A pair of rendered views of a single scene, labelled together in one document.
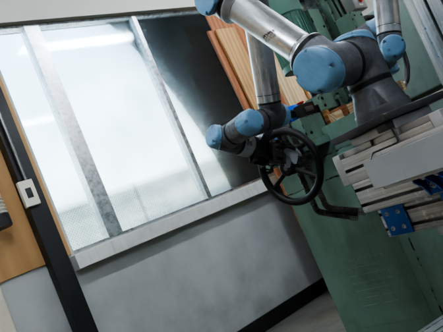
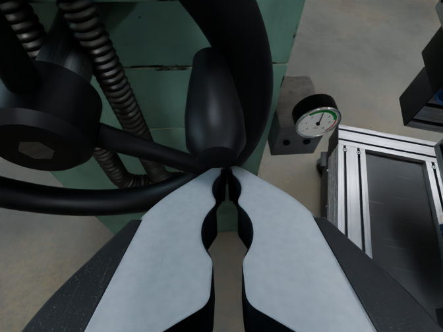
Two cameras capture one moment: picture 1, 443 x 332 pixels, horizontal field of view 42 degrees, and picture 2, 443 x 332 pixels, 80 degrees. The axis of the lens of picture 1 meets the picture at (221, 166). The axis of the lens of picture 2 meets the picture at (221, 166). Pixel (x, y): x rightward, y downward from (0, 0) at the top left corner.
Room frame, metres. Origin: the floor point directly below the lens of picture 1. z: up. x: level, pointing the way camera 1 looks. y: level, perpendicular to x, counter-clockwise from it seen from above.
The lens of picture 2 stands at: (1.93, -0.20, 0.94)
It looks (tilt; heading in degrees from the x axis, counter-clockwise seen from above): 58 degrees down; 307
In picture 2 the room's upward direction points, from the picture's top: 3 degrees clockwise
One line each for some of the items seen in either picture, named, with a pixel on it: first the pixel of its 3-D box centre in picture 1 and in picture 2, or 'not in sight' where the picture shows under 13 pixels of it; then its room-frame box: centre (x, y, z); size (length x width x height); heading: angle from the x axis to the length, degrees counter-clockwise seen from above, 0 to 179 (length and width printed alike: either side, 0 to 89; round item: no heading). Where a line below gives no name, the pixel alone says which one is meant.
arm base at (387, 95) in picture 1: (377, 98); not in sight; (1.52, -0.45, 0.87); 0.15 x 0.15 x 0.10
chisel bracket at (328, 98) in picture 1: (325, 105); not in sight; (2.34, -0.48, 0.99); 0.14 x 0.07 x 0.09; 134
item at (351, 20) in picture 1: (355, 31); not in sight; (2.36, -0.73, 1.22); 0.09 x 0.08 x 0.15; 134
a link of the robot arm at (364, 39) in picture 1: (357, 58); not in sight; (1.52, -0.44, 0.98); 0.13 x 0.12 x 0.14; 130
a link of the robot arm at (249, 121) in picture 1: (248, 125); not in sight; (1.73, -0.12, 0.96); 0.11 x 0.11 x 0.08; 40
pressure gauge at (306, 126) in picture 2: not in sight; (312, 118); (1.99, -0.50, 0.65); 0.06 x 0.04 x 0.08; 44
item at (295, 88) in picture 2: not in sight; (291, 116); (2.04, -0.55, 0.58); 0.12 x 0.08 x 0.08; 134
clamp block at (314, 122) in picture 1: (301, 132); not in sight; (2.19, -0.33, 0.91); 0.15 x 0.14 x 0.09; 44
